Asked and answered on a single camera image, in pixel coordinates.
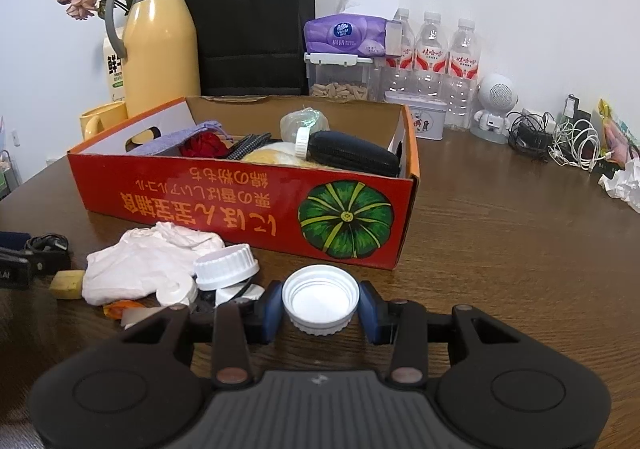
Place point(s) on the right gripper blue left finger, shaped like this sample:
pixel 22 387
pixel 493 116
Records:
pixel 268 311

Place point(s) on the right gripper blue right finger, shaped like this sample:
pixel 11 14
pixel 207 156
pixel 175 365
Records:
pixel 373 314

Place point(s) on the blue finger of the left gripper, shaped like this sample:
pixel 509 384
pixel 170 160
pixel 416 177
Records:
pixel 13 240

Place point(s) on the white jar lid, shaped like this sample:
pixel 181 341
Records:
pixel 320 300

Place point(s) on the white ribbed bottle cap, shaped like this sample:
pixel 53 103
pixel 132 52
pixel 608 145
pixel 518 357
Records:
pixel 225 267

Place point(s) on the white cloth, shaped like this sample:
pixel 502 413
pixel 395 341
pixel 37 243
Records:
pixel 157 260

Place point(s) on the yellow white plush toy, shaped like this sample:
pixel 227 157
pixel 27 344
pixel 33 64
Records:
pixel 280 153

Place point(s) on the navy blue zip case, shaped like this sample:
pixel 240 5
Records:
pixel 350 153

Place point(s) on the red fabric flower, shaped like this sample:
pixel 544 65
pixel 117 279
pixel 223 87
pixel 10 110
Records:
pixel 205 144

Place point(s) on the purple fabric pouch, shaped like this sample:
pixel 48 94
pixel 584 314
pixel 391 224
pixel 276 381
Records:
pixel 166 143

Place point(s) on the red cardboard pumpkin box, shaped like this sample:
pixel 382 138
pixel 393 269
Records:
pixel 333 215

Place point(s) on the yellow ceramic mug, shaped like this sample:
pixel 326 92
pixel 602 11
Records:
pixel 102 118

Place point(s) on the white small pill bottle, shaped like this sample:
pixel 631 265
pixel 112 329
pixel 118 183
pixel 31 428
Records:
pixel 302 143

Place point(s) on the white milk carton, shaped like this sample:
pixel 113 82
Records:
pixel 113 69

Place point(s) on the white decorated tin box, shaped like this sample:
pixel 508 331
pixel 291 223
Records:
pixel 427 115

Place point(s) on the clear container with seeds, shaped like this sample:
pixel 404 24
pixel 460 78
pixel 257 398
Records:
pixel 343 77

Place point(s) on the water bottle left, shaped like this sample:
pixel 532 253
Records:
pixel 398 70

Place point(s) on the water bottle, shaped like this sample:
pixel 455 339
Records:
pixel 398 70
pixel 430 55
pixel 463 63

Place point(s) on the yellow thermos jug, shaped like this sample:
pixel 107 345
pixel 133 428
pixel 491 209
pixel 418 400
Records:
pixel 156 43

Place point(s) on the white robot figurine speaker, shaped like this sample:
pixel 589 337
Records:
pixel 497 98

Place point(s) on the water bottle middle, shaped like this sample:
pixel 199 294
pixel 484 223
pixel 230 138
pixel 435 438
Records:
pixel 430 55

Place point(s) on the water bottle right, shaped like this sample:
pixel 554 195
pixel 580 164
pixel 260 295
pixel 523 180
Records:
pixel 463 63

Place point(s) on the purple tissue pack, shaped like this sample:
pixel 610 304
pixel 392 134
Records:
pixel 366 28

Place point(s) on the crumpled white paper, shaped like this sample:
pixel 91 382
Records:
pixel 625 184

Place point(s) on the colourful snack packet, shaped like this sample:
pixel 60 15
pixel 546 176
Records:
pixel 617 142

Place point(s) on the black paper shopping bag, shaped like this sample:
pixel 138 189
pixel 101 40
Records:
pixel 252 47

